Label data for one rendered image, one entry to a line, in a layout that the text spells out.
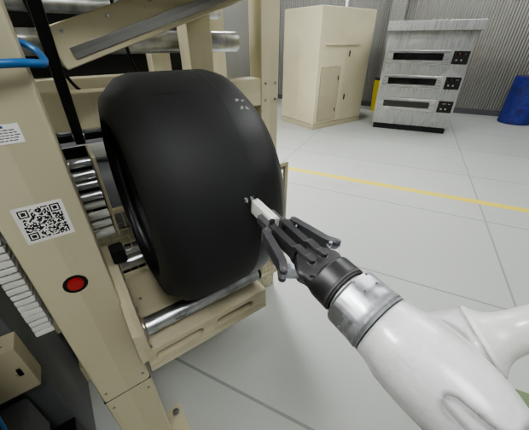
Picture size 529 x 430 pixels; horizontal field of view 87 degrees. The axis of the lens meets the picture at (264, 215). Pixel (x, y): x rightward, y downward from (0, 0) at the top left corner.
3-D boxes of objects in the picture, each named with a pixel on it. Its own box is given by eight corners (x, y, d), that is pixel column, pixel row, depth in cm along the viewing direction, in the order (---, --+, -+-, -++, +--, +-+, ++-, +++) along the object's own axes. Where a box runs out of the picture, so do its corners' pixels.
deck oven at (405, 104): (368, 129, 559) (389, 20, 465) (373, 118, 642) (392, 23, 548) (448, 137, 512) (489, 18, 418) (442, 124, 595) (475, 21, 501)
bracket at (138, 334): (142, 365, 66) (131, 339, 61) (108, 270, 94) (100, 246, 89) (156, 357, 68) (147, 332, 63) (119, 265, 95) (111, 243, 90)
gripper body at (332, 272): (374, 263, 39) (327, 226, 45) (332, 289, 35) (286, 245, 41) (358, 295, 44) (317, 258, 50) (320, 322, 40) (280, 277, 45)
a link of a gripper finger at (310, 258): (314, 275, 44) (307, 279, 43) (270, 234, 51) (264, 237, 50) (318, 258, 42) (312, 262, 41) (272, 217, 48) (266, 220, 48)
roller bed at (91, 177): (56, 255, 92) (14, 171, 77) (54, 234, 102) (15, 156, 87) (120, 235, 102) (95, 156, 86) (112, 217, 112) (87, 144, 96)
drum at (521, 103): (526, 120, 619) (548, 74, 571) (534, 127, 573) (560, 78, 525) (493, 118, 641) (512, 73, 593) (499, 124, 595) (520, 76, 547)
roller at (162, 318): (145, 341, 69) (141, 329, 66) (140, 328, 72) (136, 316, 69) (262, 281, 86) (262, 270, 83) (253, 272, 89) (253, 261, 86)
